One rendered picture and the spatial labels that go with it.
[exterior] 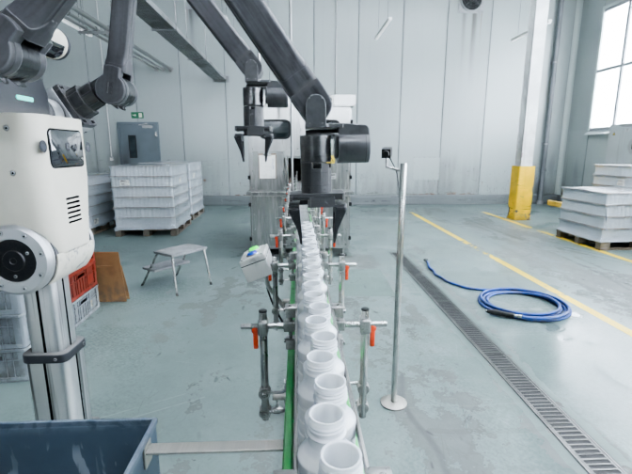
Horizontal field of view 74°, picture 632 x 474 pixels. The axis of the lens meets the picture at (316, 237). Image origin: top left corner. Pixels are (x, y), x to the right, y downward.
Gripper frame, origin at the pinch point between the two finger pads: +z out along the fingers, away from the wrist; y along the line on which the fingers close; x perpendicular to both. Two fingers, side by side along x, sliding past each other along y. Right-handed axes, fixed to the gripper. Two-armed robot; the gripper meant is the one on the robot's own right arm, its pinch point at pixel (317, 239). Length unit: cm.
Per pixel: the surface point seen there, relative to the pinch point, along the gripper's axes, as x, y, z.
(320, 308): -10.7, -0.3, 9.9
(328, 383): -34.3, -0.5, 10.0
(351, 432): -37.8, 1.7, 14.0
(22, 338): 167, -176, 92
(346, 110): 469, 60, -63
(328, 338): -22.7, 0.3, 9.8
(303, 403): -31.9, -3.6, 14.2
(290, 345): -1.1, -6.1, 21.4
